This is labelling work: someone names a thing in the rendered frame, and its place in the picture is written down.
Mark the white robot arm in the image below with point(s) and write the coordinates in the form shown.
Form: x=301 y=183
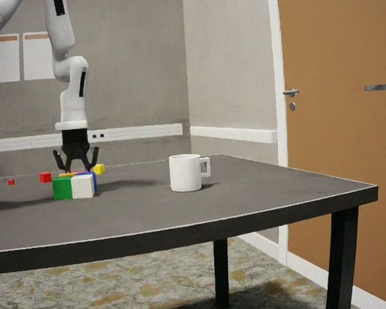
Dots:
x=73 y=70

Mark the white mug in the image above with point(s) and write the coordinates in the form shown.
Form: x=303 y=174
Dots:
x=185 y=173

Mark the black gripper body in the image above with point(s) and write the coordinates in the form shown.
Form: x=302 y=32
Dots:
x=74 y=138

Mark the green cube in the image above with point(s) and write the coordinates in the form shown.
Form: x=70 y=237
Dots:
x=62 y=187

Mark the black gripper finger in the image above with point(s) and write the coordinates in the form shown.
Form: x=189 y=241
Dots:
x=57 y=153
x=94 y=150

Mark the red cube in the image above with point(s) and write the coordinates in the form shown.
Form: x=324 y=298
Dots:
x=45 y=177

